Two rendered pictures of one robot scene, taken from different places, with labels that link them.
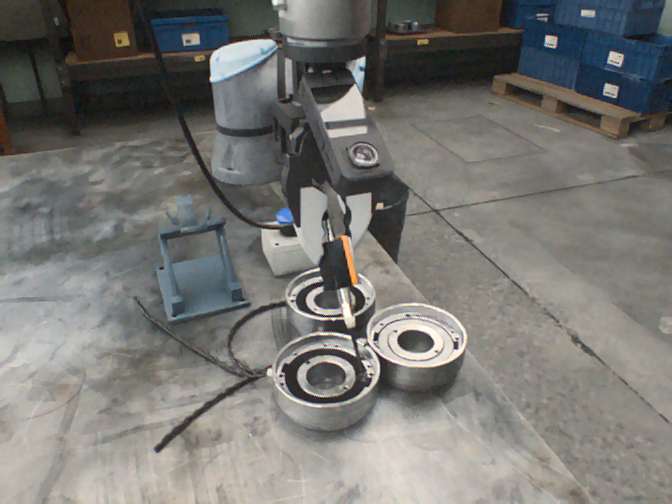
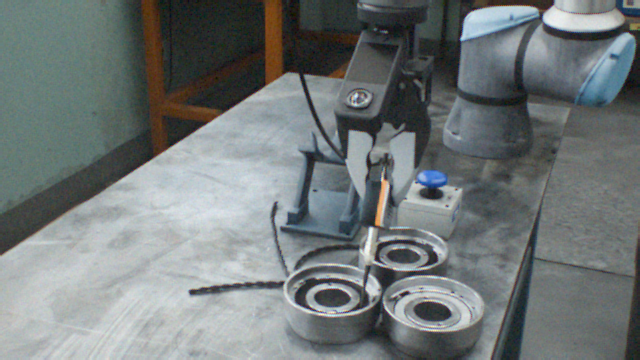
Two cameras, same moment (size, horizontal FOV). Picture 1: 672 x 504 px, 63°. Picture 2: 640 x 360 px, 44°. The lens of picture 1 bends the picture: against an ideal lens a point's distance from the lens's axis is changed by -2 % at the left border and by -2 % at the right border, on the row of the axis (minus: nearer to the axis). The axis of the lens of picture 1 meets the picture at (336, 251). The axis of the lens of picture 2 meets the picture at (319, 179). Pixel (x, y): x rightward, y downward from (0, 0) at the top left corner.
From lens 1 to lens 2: 48 cm
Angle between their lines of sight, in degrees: 37
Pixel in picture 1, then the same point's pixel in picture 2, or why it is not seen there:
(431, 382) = (411, 344)
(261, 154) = (487, 126)
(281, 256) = (405, 212)
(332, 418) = (304, 323)
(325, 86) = (373, 42)
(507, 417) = not seen: outside the picture
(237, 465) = (225, 325)
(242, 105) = (478, 69)
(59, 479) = (126, 280)
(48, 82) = (455, 22)
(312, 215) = (358, 151)
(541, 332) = not seen: outside the picture
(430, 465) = not seen: outside the picture
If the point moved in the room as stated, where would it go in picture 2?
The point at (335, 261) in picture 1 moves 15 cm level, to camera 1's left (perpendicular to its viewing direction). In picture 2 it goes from (367, 198) to (266, 161)
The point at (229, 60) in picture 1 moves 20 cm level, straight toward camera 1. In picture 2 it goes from (475, 21) to (423, 48)
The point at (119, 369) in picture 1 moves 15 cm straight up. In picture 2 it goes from (218, 241) to (214, 132)
